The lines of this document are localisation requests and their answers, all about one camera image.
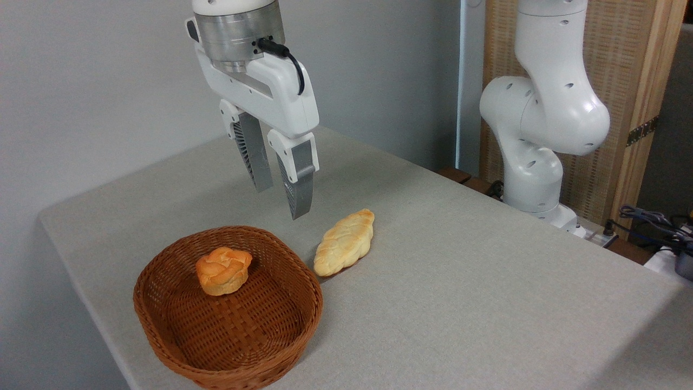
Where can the brown wicker basket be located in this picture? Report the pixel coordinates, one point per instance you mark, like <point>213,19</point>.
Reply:
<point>243,336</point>

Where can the metal panel hinge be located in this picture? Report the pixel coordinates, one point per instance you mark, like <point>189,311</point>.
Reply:
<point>642,131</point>

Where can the black plug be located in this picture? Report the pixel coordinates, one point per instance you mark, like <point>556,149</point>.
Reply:
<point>609,228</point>

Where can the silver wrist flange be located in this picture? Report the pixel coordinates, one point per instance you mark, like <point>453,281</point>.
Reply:
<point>233,38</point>

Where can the long braided bread loaf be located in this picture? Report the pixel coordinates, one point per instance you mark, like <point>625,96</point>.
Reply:
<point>344,244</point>

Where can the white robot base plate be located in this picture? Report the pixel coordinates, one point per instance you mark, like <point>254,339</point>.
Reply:
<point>593,234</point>

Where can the round orange bread roll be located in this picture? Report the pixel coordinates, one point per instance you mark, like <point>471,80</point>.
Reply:
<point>223,271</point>

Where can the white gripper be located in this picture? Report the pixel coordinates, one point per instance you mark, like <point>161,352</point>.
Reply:
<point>281,103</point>

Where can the black clamp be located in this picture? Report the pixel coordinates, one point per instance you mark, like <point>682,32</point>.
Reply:
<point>495,189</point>

